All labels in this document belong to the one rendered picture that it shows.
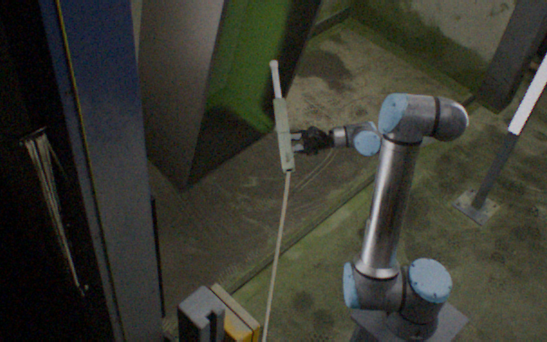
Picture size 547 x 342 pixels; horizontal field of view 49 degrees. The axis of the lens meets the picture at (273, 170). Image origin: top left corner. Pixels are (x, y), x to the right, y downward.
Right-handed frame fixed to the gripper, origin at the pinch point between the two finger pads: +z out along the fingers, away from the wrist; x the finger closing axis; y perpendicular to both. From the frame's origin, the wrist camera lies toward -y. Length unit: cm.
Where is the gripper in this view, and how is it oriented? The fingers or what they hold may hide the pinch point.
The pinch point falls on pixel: (282, 145)
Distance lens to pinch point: 239.4
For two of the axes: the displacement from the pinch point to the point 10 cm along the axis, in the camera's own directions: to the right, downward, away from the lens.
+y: 0.8, 3.6, 9.3
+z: -9.9, 1.6, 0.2
